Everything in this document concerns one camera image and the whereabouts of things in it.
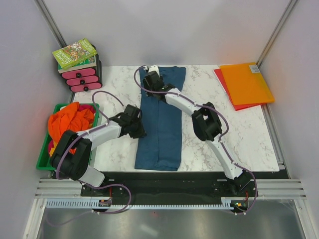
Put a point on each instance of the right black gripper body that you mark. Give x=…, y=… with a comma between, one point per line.
x=146, y=85

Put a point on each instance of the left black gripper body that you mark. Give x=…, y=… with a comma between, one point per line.
x=137, y=130

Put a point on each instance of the blue polo shirt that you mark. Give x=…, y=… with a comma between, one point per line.
x=161, y=149

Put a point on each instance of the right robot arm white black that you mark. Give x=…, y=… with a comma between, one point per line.
x=206, y=123

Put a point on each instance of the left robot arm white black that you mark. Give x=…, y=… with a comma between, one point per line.
x=72, y=153

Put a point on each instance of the orange shirt in bin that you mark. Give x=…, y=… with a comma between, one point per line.
x=75, y=117

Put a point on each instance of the black pink drawer organizer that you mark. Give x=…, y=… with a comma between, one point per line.
x=84, y=80

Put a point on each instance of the dark green book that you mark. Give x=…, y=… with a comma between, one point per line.
x=87, y=63

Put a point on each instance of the red plastic folder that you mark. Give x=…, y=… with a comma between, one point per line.
x=221, y=79

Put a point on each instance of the light green book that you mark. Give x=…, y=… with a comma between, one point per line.
x=75, y=53

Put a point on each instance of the yellow shirt in bin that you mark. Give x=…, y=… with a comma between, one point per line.
x=51, y=149

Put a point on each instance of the orange plastic folder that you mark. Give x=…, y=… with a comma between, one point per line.
x=246, y=84

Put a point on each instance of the green plastic bin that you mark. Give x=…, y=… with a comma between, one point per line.
x=43, y=159

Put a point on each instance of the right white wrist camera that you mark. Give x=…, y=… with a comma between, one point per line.
x=153, y=68

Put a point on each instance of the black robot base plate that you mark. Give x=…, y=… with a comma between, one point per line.
x=168, y=187

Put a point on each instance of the grey slotted cable duct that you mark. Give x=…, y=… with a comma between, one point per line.
x=96, y=203

